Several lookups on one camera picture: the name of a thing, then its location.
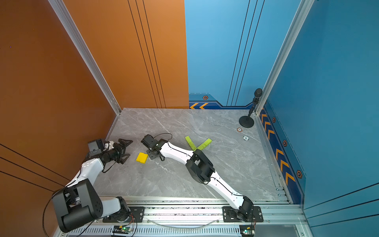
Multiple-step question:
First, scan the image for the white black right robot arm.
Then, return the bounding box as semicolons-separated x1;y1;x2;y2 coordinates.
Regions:
142;139;254;222

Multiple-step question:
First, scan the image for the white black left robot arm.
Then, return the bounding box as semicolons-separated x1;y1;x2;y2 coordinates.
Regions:
51;139;132;233

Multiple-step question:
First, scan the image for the yellow long block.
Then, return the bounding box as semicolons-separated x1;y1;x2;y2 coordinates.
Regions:
136;152;149;164

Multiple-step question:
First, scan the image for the green circuit board left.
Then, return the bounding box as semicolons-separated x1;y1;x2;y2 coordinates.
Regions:
112;225;134;235

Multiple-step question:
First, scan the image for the green circuit board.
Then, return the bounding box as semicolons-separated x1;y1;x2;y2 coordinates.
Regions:
239;225;255;237
112;225;134;235

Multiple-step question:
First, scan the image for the black microphone stand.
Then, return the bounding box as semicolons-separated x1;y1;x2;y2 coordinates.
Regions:
239;88;263;128

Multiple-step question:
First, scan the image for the green circuit board right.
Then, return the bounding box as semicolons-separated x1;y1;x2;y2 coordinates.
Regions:
239;225;255;237

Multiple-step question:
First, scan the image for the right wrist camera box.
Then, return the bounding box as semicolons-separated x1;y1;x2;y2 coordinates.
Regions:
141;134;158;150

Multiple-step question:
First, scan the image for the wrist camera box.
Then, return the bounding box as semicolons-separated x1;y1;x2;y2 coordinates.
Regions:
88;139;114;156
141;134;158;150

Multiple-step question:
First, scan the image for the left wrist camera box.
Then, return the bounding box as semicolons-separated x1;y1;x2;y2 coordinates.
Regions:
88;139;114;156

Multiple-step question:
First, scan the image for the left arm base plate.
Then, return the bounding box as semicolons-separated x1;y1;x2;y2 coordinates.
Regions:
102;206;145;224

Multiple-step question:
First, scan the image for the aluminium front rail frame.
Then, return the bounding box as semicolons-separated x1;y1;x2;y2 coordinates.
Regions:
53;195;314;237

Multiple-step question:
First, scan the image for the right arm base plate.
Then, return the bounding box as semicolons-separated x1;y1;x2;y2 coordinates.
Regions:
222;206;264;223

